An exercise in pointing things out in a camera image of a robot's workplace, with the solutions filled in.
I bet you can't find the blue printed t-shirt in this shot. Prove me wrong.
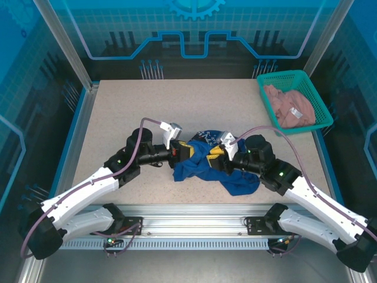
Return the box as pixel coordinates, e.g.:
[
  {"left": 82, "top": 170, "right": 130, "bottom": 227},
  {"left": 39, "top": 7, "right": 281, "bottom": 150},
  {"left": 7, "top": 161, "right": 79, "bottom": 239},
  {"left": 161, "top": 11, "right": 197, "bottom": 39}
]
[{"left": 172, "top": 129, "right": 262, "bottom": 198}]

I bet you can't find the pink garment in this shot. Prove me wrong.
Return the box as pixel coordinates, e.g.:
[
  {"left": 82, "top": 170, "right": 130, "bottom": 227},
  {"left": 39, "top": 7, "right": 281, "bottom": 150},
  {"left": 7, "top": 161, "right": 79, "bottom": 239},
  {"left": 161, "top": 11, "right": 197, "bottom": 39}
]
[{"left": 263, "top": 84, "right": 316, "bottom": 129}]

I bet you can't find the small LED connector module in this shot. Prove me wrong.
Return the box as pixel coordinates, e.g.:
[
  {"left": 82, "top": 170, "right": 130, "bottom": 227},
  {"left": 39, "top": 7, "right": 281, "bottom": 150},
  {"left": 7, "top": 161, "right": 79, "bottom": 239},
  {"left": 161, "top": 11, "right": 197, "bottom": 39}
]
[
  {"left": 103, "top": 232, "right": 124, "bottom": 248},
  {"left": 268, "top": 235, "right": 296, "bottom": 249}
]

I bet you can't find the teal plastic mesh basket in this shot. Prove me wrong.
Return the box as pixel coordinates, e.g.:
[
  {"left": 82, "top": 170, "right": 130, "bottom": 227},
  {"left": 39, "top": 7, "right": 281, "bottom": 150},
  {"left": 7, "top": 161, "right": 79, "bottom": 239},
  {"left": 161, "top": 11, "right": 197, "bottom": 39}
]
[{"left": 256, "top": 69, "right": 335, "bottom": 137}]

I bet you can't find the steel front shelf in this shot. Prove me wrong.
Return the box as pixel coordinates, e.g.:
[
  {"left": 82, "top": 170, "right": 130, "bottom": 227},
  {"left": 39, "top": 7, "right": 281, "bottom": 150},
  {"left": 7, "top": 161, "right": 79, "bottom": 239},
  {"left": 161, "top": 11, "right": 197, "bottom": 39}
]
[{"left": 16, "top": 228, "right": 373, "bottom": 283}]

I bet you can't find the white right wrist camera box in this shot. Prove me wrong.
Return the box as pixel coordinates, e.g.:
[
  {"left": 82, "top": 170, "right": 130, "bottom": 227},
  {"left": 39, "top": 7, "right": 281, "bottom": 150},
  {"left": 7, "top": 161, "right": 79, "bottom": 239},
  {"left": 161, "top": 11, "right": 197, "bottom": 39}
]
[{"left": 219, "top": 131, "right": 237, "bottom": 154}]

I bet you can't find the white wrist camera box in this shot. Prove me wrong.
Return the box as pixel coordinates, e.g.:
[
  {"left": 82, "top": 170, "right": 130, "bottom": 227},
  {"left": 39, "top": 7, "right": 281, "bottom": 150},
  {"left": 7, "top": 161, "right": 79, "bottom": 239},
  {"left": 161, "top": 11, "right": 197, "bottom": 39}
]
[
  {"left": 219, "top": 131, "right": 237, "bottom": 154},
  {"left": 160, "top": 121, "right": 183, "bottom": 150}
]

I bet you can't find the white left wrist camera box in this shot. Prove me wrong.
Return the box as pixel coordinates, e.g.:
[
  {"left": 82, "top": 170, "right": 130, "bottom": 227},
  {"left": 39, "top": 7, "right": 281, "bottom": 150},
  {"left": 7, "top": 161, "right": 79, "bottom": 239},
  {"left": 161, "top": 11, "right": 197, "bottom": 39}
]
[{"left": 160, "top": 121, "right": 183, "bottom": 150}]

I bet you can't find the aluminium mounting rail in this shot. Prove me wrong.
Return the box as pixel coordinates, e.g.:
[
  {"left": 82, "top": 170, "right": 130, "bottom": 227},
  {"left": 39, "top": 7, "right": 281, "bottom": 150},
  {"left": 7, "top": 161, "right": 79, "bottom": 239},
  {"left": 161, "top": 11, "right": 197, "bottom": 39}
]
[{"left": 38, "top": 204, "right": 352, "bottom": 240}]

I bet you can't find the aluminium table side rail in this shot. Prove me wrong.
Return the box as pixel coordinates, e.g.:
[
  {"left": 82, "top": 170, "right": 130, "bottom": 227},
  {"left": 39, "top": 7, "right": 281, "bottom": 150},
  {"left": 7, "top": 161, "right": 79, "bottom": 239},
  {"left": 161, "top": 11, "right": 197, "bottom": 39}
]
[
  {"left": 312, "top": 129, "right": 339, "bottom": 215},
  {"left": 48, "top": 83, "right": 100, "bottom": 215}
]

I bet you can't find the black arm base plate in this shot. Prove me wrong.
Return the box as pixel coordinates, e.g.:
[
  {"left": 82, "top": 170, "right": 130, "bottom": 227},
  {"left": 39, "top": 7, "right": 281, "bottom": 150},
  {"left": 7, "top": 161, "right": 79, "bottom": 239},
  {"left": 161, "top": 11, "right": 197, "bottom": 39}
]
[
  {"left": 90, "top": 216, "right": 144, "bottom": 236},
  {"left": 246, "top": 216, "right": 300, "bottom": 236}
]

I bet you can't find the slotted grey cable duct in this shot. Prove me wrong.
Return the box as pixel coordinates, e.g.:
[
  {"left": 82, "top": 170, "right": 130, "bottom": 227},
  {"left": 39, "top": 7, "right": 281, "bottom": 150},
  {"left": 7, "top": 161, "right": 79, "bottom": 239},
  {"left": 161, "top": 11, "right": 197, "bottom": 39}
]
[{"left": 58, "top": 239, "right": 270, "bottom": 251}]

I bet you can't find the aluminium frame post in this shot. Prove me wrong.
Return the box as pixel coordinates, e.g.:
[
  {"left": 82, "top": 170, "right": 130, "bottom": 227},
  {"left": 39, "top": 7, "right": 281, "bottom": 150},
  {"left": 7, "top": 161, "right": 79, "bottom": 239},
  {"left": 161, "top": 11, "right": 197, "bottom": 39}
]
[
  {"left": 295, "top": 0, "right": 356, "bottom": 91},
  {"left": 32, "top": 0, "right": 100, "bottom": 93}
]

